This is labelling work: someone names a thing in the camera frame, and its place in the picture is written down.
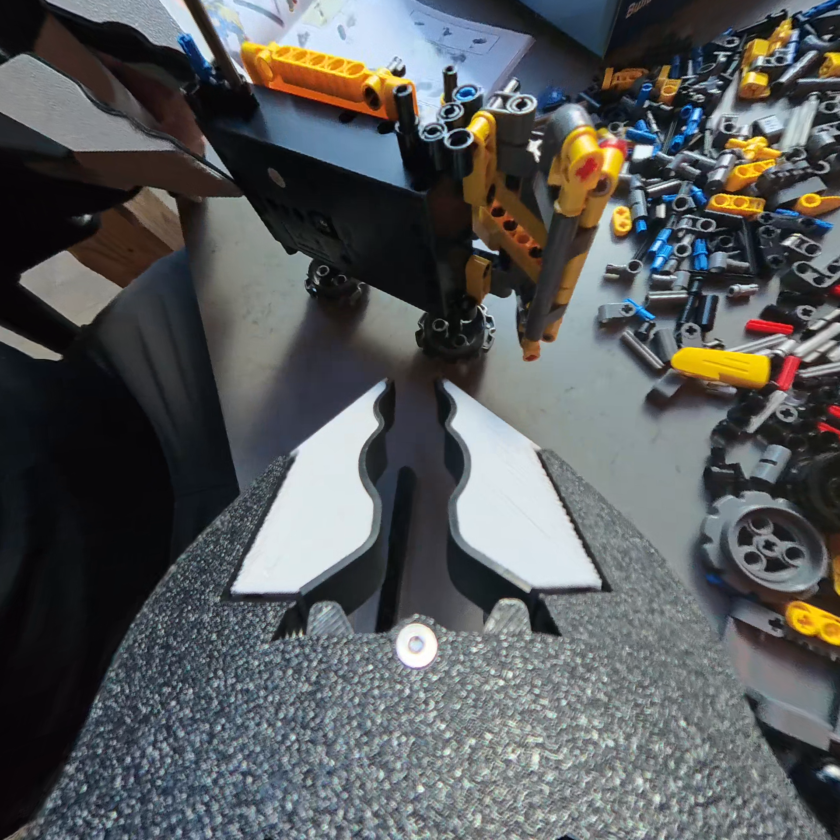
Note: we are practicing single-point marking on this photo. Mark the yellow rounded bullet piece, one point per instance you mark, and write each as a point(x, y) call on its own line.
point(722, 367)

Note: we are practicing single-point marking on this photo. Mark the instruction booklet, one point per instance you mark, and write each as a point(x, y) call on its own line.
point(426, 39)

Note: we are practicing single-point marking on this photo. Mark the dark wheel hub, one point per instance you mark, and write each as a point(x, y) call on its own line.
point(820, 485)

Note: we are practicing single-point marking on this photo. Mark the grey desk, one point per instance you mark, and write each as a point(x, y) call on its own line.
point(590, 492)

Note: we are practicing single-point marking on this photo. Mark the dark grey toothed panel piece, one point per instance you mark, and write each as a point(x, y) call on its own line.
point(797, 718)

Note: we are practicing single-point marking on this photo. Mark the blue cardboard box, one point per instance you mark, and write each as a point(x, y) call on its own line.
point(564, 19)

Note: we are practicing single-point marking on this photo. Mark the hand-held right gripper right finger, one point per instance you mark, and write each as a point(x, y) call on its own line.
point(518, 518)

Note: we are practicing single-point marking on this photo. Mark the black axle rod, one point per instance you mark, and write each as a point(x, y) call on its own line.
point(397, 544)

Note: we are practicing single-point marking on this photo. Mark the yellow toy vehicle model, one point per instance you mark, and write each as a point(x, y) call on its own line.
point(328, 170)

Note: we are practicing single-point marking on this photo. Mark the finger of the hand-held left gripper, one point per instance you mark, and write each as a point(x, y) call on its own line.
point(79, 124)
point(131, 19)

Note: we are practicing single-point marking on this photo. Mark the yellow thin holed beam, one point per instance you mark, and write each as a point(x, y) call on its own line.
point(814, 622)

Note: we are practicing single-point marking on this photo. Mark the person's dark jeans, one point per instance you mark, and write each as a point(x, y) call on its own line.
point(164, 394)

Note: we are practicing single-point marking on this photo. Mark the pile of small building pieces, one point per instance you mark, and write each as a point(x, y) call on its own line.
point(722, 197)

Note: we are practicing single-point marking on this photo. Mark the grey spoked wheel hub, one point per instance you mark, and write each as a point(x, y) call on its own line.
point(761, 544)

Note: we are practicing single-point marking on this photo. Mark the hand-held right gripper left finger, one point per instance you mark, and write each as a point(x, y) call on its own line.
point(315, 525)

